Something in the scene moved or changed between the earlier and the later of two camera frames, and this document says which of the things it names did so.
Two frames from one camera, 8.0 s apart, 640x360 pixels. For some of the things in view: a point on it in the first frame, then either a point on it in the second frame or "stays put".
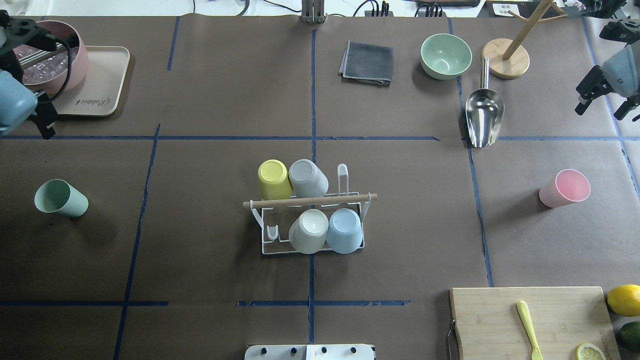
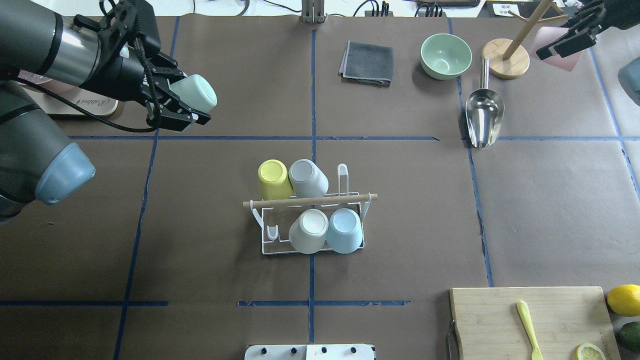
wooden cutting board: [488, 326] stays put
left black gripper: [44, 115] -> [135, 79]
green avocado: [628, 337] stays put
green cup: [58, 196] -> [195, 91]
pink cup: [570, 185] -> [547, 35]
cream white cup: [308, 231] stays put
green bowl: [445, 56] stays put
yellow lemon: [624, 300] stays put
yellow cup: [274, 181] stays put
